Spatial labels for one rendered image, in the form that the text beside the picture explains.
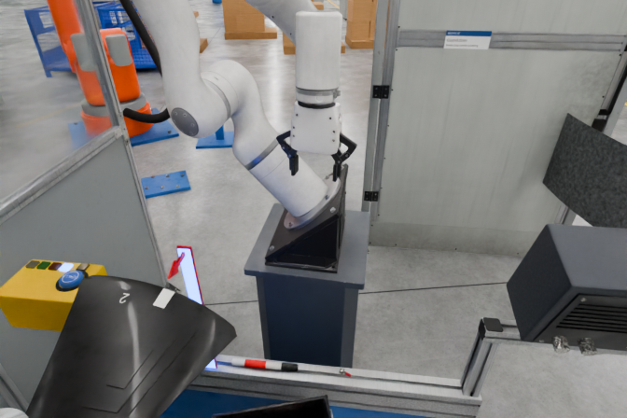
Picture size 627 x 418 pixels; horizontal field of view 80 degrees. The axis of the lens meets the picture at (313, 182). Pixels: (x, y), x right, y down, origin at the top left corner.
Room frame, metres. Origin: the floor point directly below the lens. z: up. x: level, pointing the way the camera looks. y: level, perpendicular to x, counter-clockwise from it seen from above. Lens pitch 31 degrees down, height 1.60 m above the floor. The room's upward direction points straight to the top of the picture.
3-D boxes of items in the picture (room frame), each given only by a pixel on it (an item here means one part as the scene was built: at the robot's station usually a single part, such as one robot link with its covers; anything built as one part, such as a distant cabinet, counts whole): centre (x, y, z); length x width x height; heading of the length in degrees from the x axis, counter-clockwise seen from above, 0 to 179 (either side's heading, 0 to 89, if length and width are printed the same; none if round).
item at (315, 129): (0.71, -0.01, 1.32); 0.10 x 0.07 x 0.11; 74
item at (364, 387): (0.49, 0.11, 0.82); 0.90 x 0.04 x 0.08; 84
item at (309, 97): (0.72, -0.01, 1.38); 0.09 x 0.08 x 0.03; 74
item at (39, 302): (0.53, 0.51, 1.02); 0.16 x 0.10 x 0.11; 84
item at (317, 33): (0.73, -0.01, 1.46); 0.09 x 0.08 x 0.13; 176
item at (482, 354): (0.44, -0.31, 0.96); 0.03 x 0.03 x 0.20; 84
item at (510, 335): (0.43, -0.41, 1.04); 0.24 x 0.03 x 0.03; 84
